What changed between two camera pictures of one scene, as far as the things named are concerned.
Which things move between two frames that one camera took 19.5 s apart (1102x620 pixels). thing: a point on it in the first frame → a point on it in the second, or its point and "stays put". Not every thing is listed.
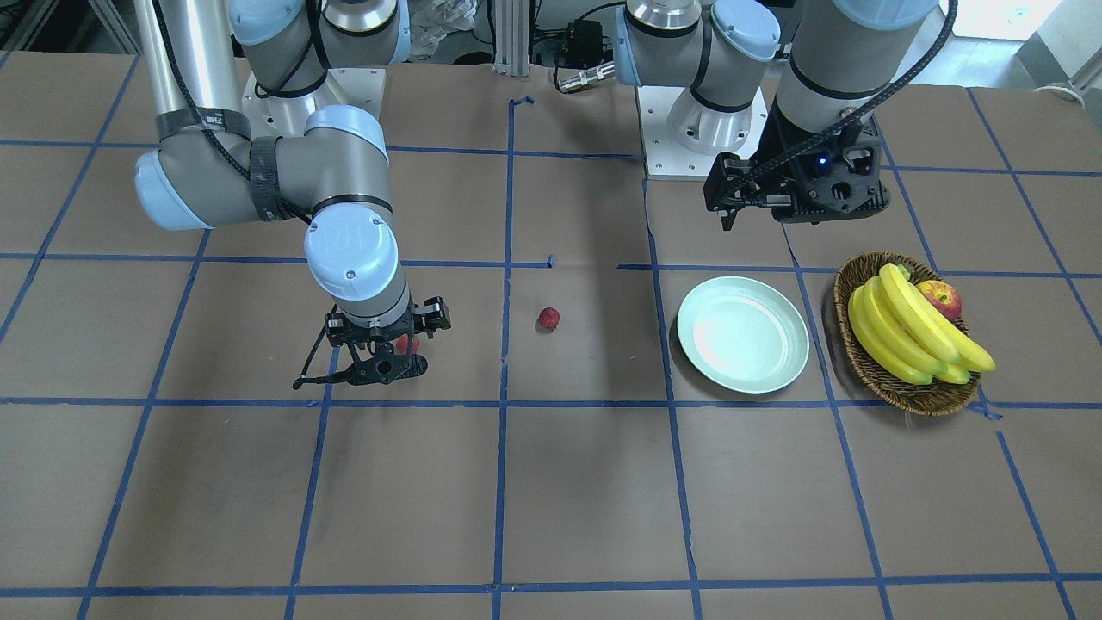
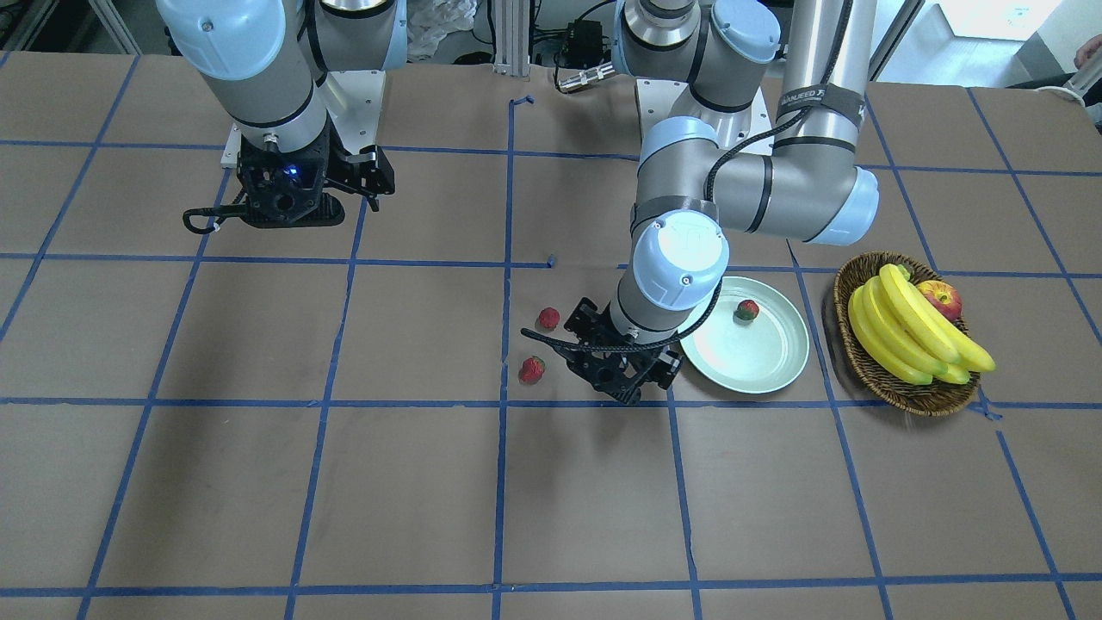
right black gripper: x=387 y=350 → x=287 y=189
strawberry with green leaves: x=400 y=344 → x=746 y=309
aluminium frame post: x=512 y=37 stays put
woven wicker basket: x=933 y=399 stays put
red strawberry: x=549 y=317 stays put
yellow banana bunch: x=904 y=335 stays put
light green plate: x=743 y=334 stays put
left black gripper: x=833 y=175 → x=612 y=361
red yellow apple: x=943 y=295 stays put
